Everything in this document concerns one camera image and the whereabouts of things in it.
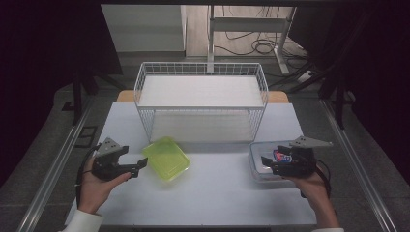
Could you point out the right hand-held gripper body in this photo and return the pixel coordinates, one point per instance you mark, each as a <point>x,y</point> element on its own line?
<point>303,161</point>

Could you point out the person's left hand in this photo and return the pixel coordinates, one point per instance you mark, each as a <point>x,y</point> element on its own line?
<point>92,193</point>

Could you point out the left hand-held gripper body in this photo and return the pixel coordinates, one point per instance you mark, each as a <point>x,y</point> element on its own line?
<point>104,167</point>

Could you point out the metal floor rail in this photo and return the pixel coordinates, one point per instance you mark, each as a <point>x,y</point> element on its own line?
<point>51,180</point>
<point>361,170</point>

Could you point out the blue and red snack packet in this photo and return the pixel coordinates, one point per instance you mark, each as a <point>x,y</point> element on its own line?
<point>283,157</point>

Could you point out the clear plastic food container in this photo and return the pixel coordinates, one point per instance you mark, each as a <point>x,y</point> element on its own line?
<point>257,170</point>

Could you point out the white power strip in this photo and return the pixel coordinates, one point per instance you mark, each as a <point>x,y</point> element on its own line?
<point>305,76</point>

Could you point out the black curtain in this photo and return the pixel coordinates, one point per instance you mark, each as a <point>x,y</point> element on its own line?
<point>380,64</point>
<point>42,48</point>

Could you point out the white cabinet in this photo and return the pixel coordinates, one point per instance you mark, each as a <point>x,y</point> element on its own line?
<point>145,29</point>

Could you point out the green plastic container lid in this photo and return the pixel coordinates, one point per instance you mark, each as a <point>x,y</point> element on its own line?
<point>166,159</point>

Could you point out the black metal stand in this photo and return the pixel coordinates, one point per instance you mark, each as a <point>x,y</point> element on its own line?
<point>77,96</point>
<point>338,96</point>

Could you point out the person's right hand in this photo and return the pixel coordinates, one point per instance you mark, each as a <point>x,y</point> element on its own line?
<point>309,185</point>

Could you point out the white metal desk frame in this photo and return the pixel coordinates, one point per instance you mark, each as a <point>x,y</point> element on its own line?
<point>248,25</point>

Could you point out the black floor bracket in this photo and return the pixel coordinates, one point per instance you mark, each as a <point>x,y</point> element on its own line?
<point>86,137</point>

